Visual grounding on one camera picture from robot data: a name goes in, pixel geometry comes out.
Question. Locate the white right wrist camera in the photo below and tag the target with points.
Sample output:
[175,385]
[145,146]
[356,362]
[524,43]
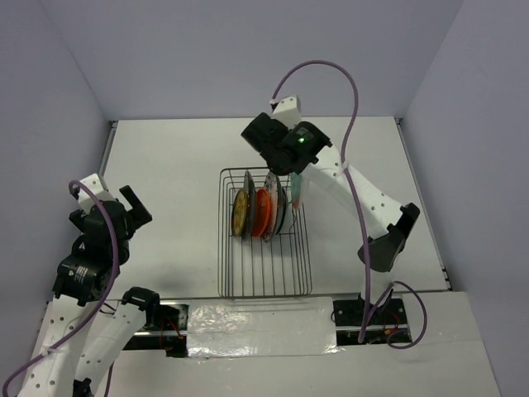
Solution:
[287,111]

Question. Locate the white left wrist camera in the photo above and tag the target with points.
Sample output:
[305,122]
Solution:
[96,184]

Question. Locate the grey wire dish rack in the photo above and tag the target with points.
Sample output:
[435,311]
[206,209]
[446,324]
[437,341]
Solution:
[248,267]

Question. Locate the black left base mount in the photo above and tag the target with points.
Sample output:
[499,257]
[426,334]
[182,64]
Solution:
[166,333]

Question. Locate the grey plate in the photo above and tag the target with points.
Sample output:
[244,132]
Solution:
[249,187]

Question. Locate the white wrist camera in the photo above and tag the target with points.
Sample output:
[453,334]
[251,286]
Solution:
[96,184]
[287,111]

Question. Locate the orange plate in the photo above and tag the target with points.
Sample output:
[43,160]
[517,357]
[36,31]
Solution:
[262,212]

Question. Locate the white blue floral plate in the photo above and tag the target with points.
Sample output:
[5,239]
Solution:
[271,184]

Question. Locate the red teal patterned plate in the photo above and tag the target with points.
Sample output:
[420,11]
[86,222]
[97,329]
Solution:
[297,188]

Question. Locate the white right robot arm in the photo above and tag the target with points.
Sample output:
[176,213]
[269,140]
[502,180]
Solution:
[387,222]

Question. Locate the dark speckled plate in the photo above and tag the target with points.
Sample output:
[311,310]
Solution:
[281,208]

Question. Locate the silver foil tape sheet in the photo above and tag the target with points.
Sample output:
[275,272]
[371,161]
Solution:
[261,327]

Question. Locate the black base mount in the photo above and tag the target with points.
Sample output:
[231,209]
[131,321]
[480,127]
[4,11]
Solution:
[390,320]
[166,333]

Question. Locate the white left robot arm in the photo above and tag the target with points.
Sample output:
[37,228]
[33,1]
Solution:
[67,364]

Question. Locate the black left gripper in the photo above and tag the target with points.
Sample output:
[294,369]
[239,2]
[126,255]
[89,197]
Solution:
[139,214]

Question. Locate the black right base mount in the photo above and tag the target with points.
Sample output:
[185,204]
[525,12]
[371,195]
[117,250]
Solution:
[390,320]

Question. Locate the yellow patterned plate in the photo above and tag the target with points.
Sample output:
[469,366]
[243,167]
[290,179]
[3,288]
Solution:
[240,213]

